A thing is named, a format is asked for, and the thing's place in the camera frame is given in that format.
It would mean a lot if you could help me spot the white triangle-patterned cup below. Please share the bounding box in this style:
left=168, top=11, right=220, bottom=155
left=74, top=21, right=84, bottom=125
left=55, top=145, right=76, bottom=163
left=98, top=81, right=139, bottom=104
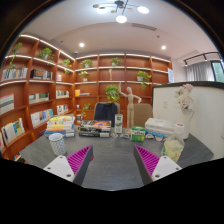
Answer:
left=48, top=132, right=68, bottom=157

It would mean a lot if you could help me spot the tall green white carton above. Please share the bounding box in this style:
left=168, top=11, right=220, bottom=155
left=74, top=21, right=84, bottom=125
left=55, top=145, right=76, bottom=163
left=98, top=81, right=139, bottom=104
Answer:
left=114, top=113, right=124, bottom=134

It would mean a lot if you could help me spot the tan chair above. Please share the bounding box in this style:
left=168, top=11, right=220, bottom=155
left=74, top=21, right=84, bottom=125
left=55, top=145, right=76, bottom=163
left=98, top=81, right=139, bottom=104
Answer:
left=133, top=103, right=154, bottom=128

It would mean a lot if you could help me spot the colourful book stack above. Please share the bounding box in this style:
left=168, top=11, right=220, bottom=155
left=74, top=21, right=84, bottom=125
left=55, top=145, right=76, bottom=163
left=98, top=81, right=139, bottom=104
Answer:
left=44, top=114, right=76, bottom=138

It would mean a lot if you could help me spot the grey curtain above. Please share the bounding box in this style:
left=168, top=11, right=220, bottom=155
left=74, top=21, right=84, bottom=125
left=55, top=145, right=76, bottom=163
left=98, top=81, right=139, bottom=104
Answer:
left=185, top=61, right=216, bottom=83

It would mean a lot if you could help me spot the multi-bulb ceiling lamp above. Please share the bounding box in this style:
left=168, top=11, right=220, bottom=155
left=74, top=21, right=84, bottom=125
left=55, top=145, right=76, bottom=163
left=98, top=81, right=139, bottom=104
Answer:
left=92, top=0, right=150, bottom=24

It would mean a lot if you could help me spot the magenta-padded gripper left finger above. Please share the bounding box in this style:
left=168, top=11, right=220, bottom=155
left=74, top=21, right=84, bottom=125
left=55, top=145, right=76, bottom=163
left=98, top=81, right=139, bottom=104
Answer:
left=43, top=144, right=95, bottom=187

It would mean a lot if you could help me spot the orange wooden shelf unit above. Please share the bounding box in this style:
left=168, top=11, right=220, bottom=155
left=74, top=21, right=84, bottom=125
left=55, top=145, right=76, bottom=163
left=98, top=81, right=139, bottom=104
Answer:
left=0, top=33, right=174, bottom=161

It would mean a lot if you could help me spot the black ceiling track rail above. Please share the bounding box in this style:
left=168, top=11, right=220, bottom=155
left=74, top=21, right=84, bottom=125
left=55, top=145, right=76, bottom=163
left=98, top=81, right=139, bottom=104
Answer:
left=183, top=51, right=221, bottom=66

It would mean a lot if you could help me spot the white wall poster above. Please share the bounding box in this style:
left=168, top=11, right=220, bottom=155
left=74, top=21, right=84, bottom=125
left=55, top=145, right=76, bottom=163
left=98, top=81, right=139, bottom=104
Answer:
left=167, top=67, right=175, bottom=84

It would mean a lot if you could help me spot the window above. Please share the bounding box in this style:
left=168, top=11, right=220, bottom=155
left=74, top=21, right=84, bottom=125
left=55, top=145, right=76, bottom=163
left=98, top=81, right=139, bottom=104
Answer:
left=211, top=60, right=224, bottom=84

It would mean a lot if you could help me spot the dark book stack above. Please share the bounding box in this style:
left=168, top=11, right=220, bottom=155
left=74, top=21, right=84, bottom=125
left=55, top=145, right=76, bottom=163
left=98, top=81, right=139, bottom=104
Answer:
left=77, top=119, right=112, bottom=138

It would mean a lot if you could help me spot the green white tissue box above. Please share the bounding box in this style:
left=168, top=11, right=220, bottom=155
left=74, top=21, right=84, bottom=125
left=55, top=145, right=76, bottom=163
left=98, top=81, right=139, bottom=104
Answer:
left=130, top=125, right=147, bottom=143

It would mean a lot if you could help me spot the chair with dark jacket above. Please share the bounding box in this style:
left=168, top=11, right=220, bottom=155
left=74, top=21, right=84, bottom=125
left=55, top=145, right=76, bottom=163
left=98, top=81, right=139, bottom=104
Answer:
left=93, top=101, right=121, bottom=128

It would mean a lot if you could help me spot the ceiling air vent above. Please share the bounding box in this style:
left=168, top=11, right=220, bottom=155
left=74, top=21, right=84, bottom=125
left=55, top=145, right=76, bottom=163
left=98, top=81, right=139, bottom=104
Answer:
left=131, top=23, right=158, bottom=32

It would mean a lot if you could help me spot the stack of white packs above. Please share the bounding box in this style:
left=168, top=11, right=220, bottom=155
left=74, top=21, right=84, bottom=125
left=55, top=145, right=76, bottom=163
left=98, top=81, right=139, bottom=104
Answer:
left=144, top=117, right=177, bottom=136

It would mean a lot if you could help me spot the wooden artist mannequin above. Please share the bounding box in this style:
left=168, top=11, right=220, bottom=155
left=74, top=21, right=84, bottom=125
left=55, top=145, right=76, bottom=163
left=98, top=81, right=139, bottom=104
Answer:
left=118, top=82, right=143, bottom=131

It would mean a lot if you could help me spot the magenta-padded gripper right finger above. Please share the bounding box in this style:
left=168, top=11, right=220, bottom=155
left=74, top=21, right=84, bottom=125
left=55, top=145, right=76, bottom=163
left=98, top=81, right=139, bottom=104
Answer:
left=133, top=144, right=183, bottom=186

